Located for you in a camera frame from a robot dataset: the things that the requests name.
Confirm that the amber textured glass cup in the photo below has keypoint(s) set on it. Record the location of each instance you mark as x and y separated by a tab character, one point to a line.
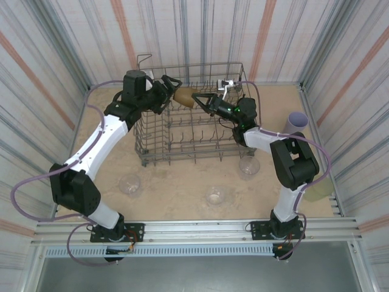
183	98

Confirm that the clear plastic cup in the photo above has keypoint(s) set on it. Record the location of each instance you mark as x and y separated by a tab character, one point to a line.
249	167
130	184
215	196

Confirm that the lavender plastic tumbler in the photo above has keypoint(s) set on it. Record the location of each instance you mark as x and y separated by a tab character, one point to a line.
296	120

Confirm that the pale yellow textured cup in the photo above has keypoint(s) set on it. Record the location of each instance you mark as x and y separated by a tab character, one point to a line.
322	191

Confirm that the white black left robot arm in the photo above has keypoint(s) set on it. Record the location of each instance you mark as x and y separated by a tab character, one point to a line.
91	152

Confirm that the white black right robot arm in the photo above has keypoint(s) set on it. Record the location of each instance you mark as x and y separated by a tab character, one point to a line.
294	170

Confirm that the black round foot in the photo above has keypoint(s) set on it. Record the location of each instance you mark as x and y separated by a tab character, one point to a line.
114	259
284	254

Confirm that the grey metal panel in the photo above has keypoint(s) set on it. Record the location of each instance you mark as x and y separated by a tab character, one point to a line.
194	273

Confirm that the aluminium back rail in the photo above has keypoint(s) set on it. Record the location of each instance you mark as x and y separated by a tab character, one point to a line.
279	83

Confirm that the aluminium side rail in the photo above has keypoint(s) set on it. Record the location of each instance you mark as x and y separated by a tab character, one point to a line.
307	100

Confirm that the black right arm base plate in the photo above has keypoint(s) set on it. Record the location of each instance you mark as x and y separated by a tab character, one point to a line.
258	228

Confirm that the aluminium mounting rail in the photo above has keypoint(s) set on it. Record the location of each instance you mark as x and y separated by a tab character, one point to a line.
194	226

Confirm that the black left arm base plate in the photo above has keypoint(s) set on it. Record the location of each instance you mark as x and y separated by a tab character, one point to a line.
138	226

